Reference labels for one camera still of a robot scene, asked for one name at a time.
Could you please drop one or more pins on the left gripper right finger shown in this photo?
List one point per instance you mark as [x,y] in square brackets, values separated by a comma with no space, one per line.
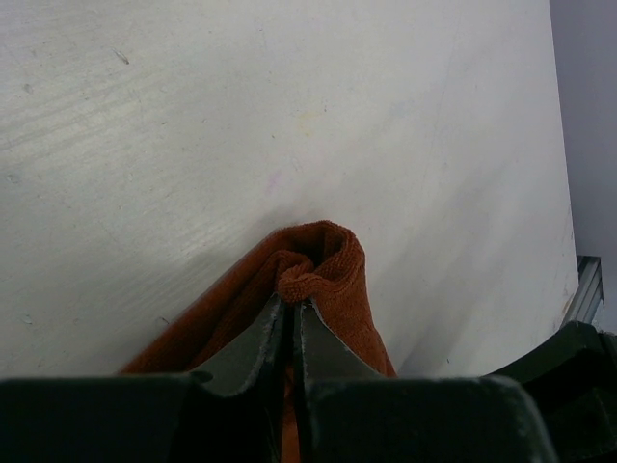
[348,412]

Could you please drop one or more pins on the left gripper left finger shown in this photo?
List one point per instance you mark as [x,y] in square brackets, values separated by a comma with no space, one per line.
[228,409]

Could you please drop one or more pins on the brown towel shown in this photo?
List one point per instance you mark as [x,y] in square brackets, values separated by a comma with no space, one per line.
[322,262]

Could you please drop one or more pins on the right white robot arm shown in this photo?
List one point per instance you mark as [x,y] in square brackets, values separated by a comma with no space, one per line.
[572,379]

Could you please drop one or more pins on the aluminium rail frame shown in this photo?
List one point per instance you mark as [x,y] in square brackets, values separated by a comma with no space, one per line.
[589,296]

